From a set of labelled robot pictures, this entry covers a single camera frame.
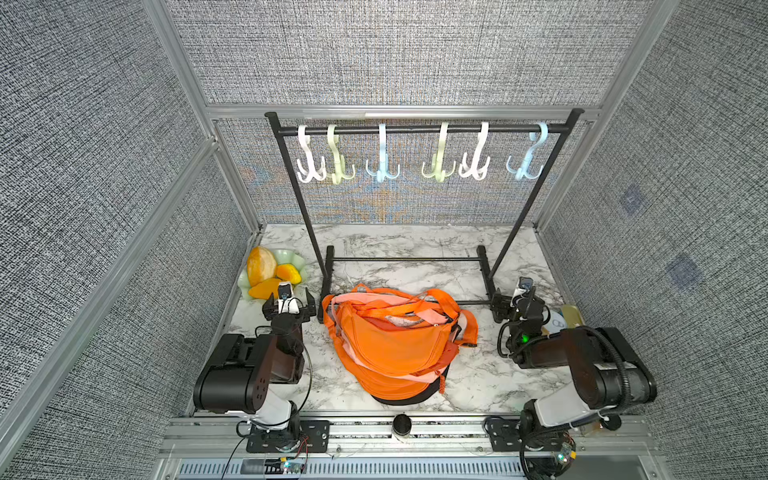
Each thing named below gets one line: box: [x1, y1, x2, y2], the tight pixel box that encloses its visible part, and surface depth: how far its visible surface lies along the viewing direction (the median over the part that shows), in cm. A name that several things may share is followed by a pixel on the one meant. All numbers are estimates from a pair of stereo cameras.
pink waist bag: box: [322, 284, 478, 383], surface depth 85 cm
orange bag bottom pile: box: [323, 314, 478, 405], surface depth 80 cm
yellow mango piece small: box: [276, 263, 302, 285], surface depth 102 cm
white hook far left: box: [297, 125, 326, 183], surface depth 68 cm
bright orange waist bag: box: [321, 284, 479, 405], surface depth 81 cm
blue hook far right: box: [506, 122, 549, 181], surface depth 67 cm
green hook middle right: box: [422, 122, 457, 183], surface depth 67 cm
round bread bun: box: [246, 246, 277, 288], surface depth 99 cm
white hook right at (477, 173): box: [459, 122, 491, 181], surface depth 69 cm
